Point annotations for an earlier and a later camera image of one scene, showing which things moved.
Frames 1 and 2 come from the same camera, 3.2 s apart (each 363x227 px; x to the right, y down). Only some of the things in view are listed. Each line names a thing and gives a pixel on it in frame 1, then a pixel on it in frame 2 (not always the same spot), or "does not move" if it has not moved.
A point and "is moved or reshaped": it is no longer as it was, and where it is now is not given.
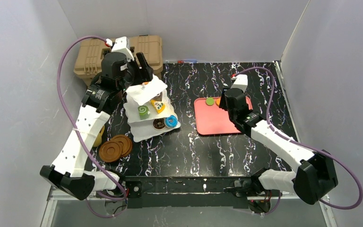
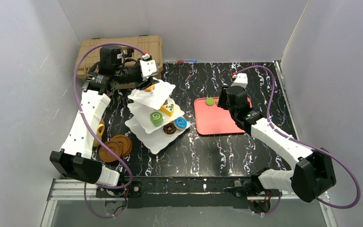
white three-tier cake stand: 148,109 is moved or reshaped
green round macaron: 210,101 does not move
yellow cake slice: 159,106 to 167,108
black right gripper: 227,104 does not move
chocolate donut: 159,123 to 169,129
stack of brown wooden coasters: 112,151 does not move
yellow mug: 99,138 does not move
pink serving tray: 211,120 does not move
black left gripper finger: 147,70 to 145,84
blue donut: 171,121 to 180,123
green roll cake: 144,112 to 156,118
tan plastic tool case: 90,52 does not move
